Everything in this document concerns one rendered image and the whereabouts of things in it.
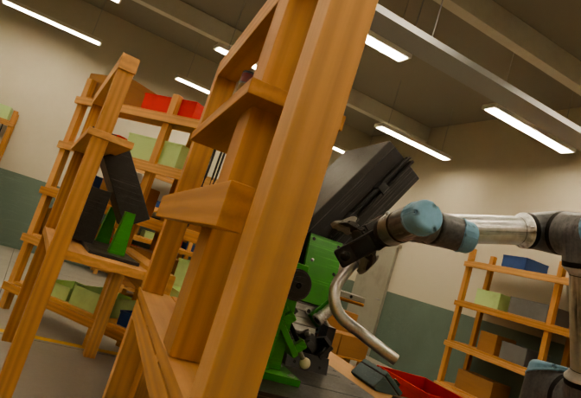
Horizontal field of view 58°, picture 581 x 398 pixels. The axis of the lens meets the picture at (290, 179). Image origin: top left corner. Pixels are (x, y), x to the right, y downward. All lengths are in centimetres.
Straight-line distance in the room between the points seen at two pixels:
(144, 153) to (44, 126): 561
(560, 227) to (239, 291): 88
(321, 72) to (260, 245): 32
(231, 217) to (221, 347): 23
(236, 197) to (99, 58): 971
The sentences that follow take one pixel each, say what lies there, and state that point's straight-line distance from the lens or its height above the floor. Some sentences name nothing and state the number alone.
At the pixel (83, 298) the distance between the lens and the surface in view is 501.
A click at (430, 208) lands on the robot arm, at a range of 114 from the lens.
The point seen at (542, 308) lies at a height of 159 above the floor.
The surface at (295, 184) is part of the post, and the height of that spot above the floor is 129.
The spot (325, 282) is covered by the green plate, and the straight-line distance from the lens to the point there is 162.
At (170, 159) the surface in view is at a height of 172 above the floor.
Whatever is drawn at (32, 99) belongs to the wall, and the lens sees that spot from 1041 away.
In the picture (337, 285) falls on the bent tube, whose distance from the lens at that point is 137.
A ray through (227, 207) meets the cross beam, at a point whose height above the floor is 122.
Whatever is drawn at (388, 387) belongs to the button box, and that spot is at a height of 92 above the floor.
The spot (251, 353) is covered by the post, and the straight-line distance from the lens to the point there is 91.
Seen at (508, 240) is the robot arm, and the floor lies 139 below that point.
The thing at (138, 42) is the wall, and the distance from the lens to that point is 1081.
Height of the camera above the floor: 116
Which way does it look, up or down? 9 degrees up
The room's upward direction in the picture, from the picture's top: 18 degrees clockwise
